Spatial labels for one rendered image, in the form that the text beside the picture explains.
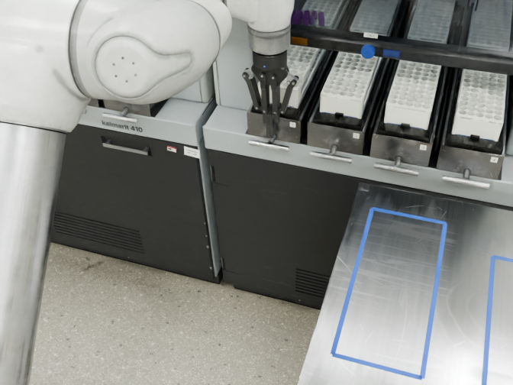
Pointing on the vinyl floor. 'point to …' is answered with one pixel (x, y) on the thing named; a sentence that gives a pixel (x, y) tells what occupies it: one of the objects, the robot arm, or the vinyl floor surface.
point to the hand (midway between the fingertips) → (271, 122)
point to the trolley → (417, 295)
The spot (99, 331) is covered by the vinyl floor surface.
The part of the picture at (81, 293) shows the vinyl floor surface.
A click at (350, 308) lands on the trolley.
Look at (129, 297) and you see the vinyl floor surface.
